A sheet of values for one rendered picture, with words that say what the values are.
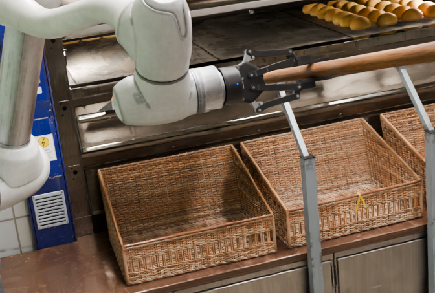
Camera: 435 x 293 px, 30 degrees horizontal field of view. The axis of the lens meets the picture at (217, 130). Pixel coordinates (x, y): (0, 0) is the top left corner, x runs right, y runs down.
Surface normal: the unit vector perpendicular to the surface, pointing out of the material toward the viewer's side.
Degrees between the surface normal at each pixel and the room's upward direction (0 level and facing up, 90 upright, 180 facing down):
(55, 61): 90
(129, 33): 94
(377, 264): 90
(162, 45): 111
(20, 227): 90
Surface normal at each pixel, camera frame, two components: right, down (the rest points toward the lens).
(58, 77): 0.29, 0.27
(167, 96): 0.29, 0.62
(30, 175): 0.80, 0.43
